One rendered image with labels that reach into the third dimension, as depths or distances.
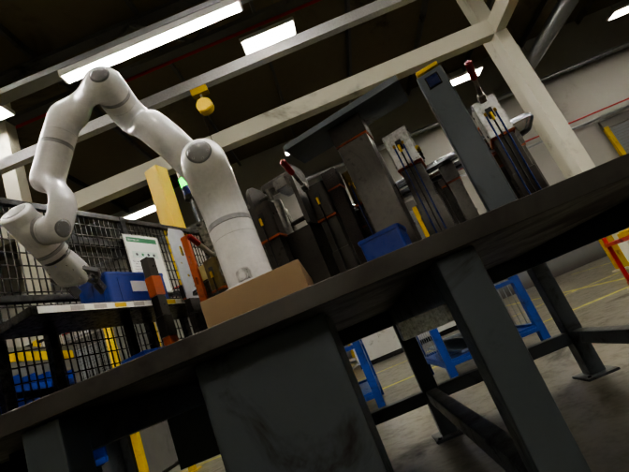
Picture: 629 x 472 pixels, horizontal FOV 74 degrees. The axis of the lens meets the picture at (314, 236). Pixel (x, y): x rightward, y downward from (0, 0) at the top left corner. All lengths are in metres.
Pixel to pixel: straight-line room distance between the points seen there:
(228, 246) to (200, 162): 0.22
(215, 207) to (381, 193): 0.44
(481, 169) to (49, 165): 1.15
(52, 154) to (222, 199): 0.51
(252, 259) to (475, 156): 0.61
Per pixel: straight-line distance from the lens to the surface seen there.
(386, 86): 1.19
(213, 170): 1.11
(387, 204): 1.13
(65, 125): 1.43
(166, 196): 2.67
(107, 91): 1.36
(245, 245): 1.06
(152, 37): 3.74
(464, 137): 1.14
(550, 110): 5.63
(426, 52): 5.72
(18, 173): 10.56
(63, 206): 1.28
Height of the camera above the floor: 0.58
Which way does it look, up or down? 15 degrees up
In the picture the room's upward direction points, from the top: 23 degrees counter-clockwise
